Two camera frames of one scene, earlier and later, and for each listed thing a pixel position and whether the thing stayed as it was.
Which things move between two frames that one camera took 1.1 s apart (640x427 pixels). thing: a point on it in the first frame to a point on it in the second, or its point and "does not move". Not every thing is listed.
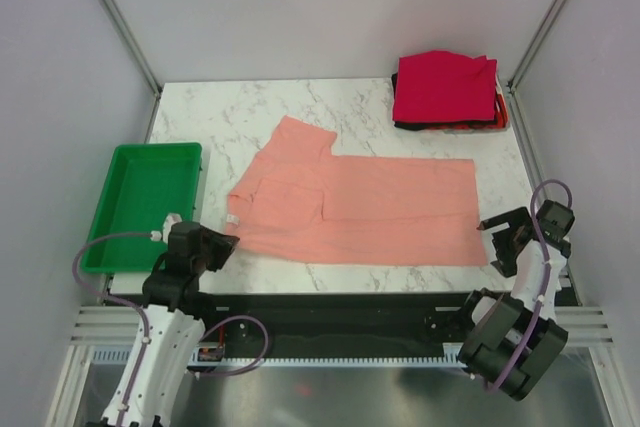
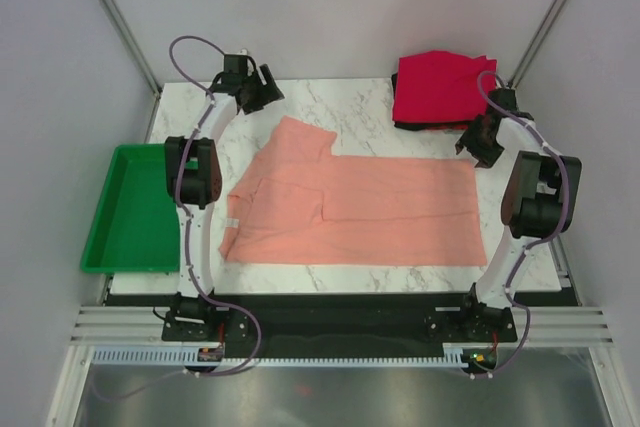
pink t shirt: x=298 y=199 does not move
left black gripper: x=222 y=244 to x=271 y=88
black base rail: x=344 y=325 does not move
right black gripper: x=506 y=262 to x=469 y=140
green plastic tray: x=146 y=183 does not move
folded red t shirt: x=444 y=86 does not move
